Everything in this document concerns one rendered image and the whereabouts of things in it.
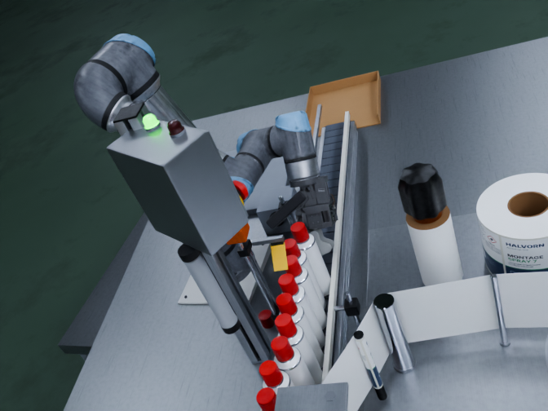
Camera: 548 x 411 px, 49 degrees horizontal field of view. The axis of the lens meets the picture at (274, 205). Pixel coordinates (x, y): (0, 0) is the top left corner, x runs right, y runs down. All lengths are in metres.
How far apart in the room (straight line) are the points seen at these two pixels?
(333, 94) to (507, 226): 1.17
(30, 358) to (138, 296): 1.58
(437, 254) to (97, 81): 0.82
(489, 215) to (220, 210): 0.58
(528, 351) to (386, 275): 0.36
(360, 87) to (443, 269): 1.11
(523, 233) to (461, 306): 0.19
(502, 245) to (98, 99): 0.90
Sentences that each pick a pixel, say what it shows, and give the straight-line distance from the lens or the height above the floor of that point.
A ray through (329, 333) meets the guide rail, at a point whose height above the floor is 0.91.
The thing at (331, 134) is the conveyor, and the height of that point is 0.88.
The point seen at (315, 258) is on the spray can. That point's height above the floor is 1.00.
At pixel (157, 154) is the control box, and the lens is 0.93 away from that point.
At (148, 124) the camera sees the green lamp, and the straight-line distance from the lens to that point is 1.01.
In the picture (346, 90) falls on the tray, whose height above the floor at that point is 0.83.
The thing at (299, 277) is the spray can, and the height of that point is 1.05.
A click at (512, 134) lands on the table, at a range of 1.85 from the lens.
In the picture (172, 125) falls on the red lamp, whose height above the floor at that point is 1.50.
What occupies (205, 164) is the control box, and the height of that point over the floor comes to 1.43.
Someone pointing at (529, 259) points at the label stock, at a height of 0.97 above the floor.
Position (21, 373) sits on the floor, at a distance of 3.25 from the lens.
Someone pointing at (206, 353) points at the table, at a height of 0.83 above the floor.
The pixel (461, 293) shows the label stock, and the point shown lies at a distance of 1.15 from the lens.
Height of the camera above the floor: 1.88
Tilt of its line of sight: 35 degrees down
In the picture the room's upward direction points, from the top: 23 degrees counter-clockwise
